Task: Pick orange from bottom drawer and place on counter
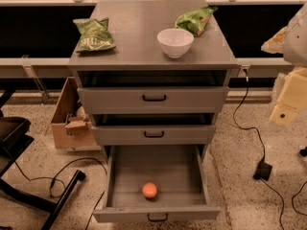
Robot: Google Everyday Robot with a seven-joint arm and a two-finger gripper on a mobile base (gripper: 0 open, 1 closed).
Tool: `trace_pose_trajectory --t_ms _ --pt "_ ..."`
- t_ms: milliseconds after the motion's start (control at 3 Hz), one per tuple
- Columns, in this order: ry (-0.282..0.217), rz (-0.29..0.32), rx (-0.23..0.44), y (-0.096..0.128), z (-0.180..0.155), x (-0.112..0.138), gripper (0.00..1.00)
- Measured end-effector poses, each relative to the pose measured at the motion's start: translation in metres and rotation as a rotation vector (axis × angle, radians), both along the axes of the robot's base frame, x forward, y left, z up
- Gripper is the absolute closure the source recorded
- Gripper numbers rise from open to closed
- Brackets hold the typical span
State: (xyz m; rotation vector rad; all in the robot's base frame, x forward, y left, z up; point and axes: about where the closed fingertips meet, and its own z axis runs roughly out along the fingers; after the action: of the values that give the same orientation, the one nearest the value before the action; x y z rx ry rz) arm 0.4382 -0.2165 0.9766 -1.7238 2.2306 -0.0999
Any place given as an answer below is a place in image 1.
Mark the black floor cable left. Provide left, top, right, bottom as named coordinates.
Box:
left=12, top=157, right=108, bottom=230

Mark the black cable right edge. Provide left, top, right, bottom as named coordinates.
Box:
left=291, top=146, right=307, bottom=218

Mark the black office chair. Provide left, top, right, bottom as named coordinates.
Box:
left=0, top=93, right=88, bottom=230

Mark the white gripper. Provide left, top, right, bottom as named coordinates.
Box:
left=261, top=27, right=307, bottom=127

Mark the green chip bag left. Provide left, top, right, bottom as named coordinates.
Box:
left=73, top=17, right=115, bottom=53

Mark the metal railing frame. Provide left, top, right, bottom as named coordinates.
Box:
left=0, top=0, right=307, bottom=102

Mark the grey drawer cabinet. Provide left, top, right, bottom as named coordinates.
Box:
left=67, top=0, right=240, bottom=161

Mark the orange fruit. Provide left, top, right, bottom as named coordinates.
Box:
left=142, top=182, right=157, bottom=198

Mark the green chip bag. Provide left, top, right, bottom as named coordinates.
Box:
left=175, top=6, right=218, bottom=36
left=73, top=17, right=115, bottom=53

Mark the cardboard box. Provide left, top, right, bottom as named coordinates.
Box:
left=51, top=77, right=96, bottom=150

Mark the white ceramic bowl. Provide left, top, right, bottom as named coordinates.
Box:
left=157, top=29, right=194, bottom=58

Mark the green chip bag right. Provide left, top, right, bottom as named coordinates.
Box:
left=175, top=6, right=218, bottom=36

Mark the grey top drawer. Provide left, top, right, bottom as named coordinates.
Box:
left=78, top=87, right=227, bottom=114

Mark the grey open bottom drawer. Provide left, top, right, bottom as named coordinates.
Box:
left=93, top=145, right=220, bottom=222

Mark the black power adapter cable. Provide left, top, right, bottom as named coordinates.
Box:
left=232, top=77, right=286, bottom=230

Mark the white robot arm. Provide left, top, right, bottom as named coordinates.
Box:
left=261, top=3, right=307, bottom=126

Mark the grey middle drawer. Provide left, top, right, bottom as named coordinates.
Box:
left=92, top=125, right=215, bottom=146

